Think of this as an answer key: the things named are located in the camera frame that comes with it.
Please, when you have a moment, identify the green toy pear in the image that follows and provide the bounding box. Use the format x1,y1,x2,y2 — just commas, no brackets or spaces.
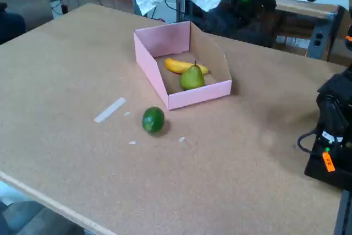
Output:
179,61,206,91

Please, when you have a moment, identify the pink cardboard box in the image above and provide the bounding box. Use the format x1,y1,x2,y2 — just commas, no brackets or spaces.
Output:
133,20,233,111

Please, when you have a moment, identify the round green toy fruit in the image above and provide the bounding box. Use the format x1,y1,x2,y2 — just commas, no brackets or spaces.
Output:
141,106,166,134

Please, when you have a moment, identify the yellow toy banana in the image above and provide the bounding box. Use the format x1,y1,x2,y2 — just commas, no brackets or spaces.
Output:
164,58,210,75

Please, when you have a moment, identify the long white tape strip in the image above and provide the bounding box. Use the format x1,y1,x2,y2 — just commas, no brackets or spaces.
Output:
93,96,127,123

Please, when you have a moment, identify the wooden workbench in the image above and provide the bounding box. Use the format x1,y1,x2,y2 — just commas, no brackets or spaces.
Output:
271,0,352,67

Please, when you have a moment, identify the dark blue chair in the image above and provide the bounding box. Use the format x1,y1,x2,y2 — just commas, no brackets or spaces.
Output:
0,3,27,45

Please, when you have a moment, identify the black base cable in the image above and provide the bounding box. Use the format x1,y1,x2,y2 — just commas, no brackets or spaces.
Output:
297,129,320,155

